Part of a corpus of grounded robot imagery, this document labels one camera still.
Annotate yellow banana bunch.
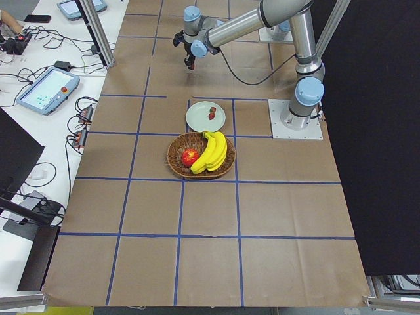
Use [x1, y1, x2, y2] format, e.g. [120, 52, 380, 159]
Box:
[190, 131, 227, 174]

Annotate blue teach pendant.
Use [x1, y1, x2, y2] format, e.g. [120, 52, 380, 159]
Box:
[56, 0, 110, 22]
[16, 66, 80, 116]

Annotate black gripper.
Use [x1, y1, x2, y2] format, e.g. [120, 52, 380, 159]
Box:
[173, 30, 196, 70]

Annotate red apple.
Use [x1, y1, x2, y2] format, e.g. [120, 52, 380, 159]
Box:
[181, 148, 200, 167]

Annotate brown wicker basket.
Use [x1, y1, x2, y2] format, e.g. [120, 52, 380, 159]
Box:
[167, 132, 237, 180]

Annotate far blue teach pendant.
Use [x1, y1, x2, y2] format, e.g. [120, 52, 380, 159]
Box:
[56, 0, 110, 22]

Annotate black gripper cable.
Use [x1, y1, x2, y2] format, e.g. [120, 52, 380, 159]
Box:
[218, 47, 298, 87]

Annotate black smartphone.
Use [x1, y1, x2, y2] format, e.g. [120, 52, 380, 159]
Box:
[24, 14, 52, 24]

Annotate black power adapter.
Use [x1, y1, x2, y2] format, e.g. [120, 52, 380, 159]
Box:
[54, 60, 72, 72]

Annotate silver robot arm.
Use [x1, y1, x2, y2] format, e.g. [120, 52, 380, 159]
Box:
[173, 1, 325, 131]

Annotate black monitor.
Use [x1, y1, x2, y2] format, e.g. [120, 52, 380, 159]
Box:
[1, 110, 62, 292]

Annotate aluminium frame post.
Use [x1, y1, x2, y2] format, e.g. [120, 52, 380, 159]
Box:
[75, 0, 116, 68]

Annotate light green plate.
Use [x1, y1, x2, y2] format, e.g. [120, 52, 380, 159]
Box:
[186, 101, 226, 132]

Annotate near blue teach pendant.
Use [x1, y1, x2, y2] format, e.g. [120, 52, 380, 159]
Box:
[16, 66, 80, 116]

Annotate black backdrop panel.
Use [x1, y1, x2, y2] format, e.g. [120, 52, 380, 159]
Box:
[322, 1, 419, 275]

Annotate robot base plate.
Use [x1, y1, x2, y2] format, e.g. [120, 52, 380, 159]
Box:
[259, 28, 293, 45]
[268, 99, 323, 140]

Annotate orange cable connector box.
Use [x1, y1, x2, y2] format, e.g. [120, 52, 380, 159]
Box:
[77, 105, 94, 125]

